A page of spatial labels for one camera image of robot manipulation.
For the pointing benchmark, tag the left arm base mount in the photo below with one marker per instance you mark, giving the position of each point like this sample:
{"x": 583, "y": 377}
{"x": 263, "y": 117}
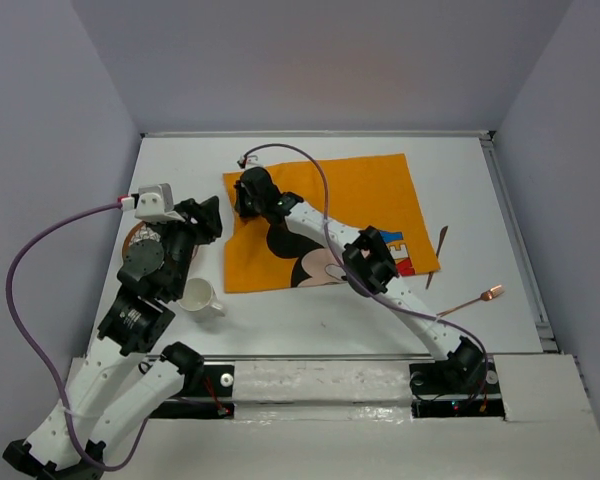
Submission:
{"x": 210, "y": 398}

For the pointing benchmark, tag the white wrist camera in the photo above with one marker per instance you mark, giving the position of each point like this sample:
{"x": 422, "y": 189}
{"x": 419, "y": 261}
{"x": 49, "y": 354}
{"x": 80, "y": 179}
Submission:
{"x": 248, "y": 161}
{"x": 151, "y": 203}

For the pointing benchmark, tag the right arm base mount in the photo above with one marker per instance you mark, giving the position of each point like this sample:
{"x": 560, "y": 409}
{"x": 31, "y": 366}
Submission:
{"x": 433, "y": 398}

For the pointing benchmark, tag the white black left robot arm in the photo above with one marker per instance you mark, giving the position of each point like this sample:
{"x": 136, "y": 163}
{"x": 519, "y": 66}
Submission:
{"x": 92, "y": 417}

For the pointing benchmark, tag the aluminium rail right edge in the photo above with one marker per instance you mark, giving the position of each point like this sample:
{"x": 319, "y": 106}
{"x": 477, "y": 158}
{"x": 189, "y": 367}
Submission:
{"x": 541, "y": 319}

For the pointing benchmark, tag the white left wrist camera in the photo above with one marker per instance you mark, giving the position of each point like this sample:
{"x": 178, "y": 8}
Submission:
{"x": 151, "y": 203}

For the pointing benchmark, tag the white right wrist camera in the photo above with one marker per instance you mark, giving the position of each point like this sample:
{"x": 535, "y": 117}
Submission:
{"x": 248, "y": 161}

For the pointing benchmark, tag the floral brown rimmed plate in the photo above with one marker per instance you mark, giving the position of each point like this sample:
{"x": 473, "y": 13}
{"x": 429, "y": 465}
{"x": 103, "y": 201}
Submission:
{"x": 135, "y": 240}

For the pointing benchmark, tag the copper fork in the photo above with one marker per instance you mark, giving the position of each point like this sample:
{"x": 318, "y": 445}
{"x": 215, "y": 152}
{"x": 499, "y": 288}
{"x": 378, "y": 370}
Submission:
{"x": 486, "y": 296}

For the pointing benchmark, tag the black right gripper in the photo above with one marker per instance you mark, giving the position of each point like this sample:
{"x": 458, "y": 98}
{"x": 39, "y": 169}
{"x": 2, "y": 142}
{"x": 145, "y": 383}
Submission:
{"x": 239, "y": 195}

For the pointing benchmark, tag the white ceramic mug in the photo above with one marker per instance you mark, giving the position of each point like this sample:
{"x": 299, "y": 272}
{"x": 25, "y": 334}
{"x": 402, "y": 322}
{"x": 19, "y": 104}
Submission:
{"x": 199, "y": 299}

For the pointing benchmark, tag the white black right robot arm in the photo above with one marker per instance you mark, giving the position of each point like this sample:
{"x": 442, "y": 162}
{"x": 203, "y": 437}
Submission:
{"x": 380, "y": 270}

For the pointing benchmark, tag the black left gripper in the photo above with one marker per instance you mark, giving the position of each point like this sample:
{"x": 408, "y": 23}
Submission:
{"x": 210, "y": 225}

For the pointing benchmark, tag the orange Mickey placemat cloth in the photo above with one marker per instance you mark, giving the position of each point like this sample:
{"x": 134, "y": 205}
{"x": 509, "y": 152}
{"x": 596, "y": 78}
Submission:
{"x": 365, "y": 191}

